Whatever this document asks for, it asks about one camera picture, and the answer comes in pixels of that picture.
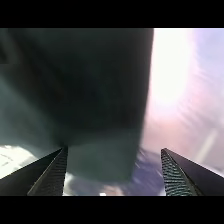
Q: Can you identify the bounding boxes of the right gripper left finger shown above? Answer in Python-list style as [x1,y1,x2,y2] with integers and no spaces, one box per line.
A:
[0,146,69,197]

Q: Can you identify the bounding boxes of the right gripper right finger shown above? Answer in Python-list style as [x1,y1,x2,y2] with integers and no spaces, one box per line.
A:
[160,148,224,197]

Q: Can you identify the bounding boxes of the black garment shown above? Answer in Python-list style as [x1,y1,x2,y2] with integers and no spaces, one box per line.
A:
[0,27,155,184]

